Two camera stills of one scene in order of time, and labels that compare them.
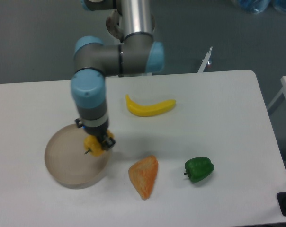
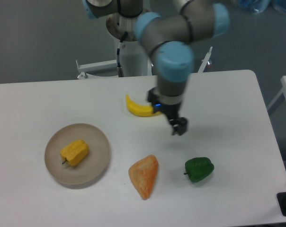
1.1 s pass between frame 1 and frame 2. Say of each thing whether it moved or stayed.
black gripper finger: moved
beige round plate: stayed
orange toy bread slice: stayed
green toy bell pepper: stayed
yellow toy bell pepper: moved
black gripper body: moved
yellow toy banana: stayed
